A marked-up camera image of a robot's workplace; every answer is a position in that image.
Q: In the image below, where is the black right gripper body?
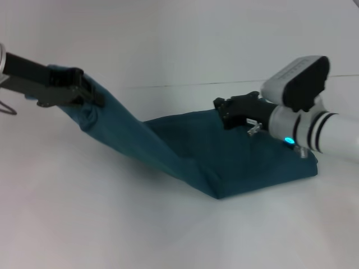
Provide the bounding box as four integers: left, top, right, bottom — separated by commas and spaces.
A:
218, 91, 278, 130

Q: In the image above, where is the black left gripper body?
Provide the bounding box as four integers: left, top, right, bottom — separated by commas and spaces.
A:
0, 52, 85, 108

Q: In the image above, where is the teal blue t-shirt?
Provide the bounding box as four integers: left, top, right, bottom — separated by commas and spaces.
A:
24, 64, 319, 201

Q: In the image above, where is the transparent network cable plug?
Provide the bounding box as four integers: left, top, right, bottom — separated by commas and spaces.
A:
246, 122, 263, 137

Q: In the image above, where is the dark red left arm cable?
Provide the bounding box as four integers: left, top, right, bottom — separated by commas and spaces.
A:
0, 101, 18, 116

